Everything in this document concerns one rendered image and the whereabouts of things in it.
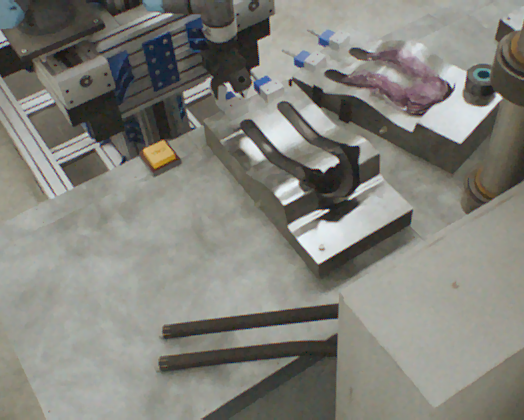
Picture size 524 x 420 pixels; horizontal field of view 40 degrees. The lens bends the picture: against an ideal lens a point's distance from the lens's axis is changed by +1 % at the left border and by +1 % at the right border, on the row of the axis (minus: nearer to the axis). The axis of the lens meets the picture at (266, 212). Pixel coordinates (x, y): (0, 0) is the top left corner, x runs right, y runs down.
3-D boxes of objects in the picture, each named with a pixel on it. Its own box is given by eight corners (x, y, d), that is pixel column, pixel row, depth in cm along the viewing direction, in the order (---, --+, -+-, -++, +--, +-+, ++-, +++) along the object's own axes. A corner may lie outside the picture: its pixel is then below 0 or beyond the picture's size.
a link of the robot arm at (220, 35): (241, 19, 157) (209, 34, 155) (243, 36, 161) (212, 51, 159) (224, 3, 161) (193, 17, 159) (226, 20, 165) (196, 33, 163)
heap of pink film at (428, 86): (334, 85, 186) (335, 62, 180) (374, 49, 194) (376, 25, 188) (419, 127, 175) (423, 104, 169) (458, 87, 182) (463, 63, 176)
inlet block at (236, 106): (206, 96, 185) (204, 80, 180) (222, 89, 186) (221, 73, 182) (232, 126, 178) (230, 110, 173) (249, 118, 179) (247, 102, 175)
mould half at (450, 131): (292, 91, 194) (290, 59, 186) (349, 40, 205) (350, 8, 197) (453, 174, 173) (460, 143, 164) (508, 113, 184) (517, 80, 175)
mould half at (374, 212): (207, 144, 184) (199, 107, 173) (290, 103, 191) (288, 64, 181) (318, 279, 157) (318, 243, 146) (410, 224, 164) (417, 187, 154)
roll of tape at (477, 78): (502, 94, 173) (505, 83, 170) (468, 98, 173) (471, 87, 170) (493, 72, 177) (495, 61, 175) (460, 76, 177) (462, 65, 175)
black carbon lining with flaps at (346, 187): (236, 130, 177) (232, 102, 169) (289, 103, 182) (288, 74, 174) (316, 220, 158) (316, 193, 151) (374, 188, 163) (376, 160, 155)
